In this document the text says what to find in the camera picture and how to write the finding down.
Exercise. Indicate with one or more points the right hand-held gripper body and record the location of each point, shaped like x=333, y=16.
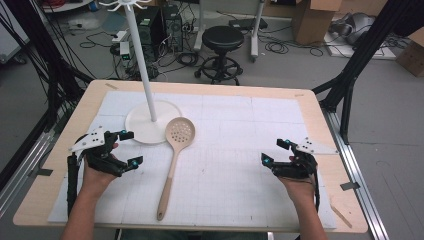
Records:
x=300, y=170

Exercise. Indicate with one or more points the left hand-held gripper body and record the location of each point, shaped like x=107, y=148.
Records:
x=91, y=140

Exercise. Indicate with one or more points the beige slotted spoon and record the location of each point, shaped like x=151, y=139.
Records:
x=173, y=166

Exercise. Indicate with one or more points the white hook stand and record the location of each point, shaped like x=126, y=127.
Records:
x=142, y=66

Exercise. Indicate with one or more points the person's right hand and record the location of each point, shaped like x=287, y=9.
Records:
x=300, y=188

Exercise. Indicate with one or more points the person's left hand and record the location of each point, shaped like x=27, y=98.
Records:
x=96, y=179

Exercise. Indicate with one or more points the white grid mat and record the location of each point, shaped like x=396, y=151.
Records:
x=233, y=150

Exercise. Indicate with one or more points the black tape piece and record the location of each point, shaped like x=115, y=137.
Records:
x=44, y=172
x=350, y=186

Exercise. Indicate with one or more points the wooden stick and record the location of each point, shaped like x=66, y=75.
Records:
x=340, y=216

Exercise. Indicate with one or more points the white power strip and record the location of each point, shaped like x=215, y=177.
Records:
x=119, y=36

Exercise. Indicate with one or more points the black computer tower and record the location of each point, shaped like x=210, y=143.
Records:
x=173, y=28
x=149, y=26

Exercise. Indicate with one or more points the black round stool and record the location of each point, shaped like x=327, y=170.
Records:
x=222, y=37

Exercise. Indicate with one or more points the tall cardboard box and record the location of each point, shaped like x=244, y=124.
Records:
x=310, y=20

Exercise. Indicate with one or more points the flat black box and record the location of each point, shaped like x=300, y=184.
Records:
x=248, y=23

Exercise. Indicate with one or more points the small cardboard box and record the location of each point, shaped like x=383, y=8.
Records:
x=412, y=53

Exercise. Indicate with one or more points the aluminium rail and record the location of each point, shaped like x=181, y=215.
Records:
x=356, y=173
x=23, y=170

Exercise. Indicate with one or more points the black metal frame strut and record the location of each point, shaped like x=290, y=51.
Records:
x=363, y=50

